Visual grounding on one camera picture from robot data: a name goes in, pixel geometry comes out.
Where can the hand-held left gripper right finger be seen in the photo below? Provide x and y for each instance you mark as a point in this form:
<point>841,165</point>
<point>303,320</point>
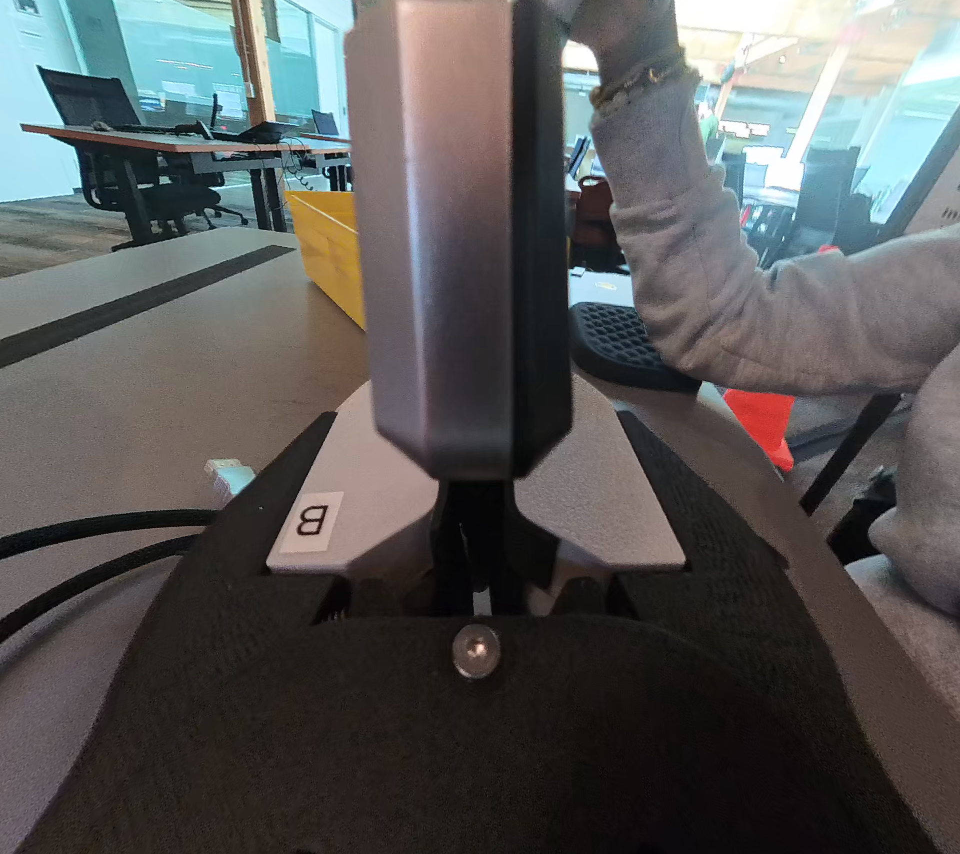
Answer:
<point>607,494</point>

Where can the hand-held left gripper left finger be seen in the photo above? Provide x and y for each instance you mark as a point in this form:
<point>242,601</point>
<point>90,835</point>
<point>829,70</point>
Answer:
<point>352,479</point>

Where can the silver black port box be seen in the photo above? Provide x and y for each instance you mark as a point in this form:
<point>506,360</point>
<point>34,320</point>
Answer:
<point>450,231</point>

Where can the person's right forearm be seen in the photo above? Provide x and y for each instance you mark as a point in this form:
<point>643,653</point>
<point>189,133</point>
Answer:
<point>697,253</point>

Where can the black mesh chair back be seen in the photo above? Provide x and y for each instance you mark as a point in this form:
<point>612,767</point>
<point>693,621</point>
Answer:
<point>615,344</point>

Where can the orange cone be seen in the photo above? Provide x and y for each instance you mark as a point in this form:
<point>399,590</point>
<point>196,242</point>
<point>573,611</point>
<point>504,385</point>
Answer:
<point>761,419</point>

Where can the yellow plastic bin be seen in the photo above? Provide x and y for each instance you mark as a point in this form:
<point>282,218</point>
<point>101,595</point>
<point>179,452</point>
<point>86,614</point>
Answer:
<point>330,246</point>

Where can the dark red chair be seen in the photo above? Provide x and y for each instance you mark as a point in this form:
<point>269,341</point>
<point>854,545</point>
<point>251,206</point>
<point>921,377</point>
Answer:
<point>596,216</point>

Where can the person's grey clothing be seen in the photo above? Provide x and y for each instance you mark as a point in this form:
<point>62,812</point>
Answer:
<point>926,494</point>

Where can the black laptop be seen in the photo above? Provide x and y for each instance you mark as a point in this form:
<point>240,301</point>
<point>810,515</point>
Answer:
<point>266,132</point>

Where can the wooden office desk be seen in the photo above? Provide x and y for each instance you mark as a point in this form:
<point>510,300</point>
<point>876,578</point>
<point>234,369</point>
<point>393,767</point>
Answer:
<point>172,147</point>

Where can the large computer monitor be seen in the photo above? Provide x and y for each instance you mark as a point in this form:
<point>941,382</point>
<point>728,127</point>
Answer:
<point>930,186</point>

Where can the black office chair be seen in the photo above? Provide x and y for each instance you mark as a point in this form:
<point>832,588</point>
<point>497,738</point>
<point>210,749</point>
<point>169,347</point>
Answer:
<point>105,111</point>

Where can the wooden post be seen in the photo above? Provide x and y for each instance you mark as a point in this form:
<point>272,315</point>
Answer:
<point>244,6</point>

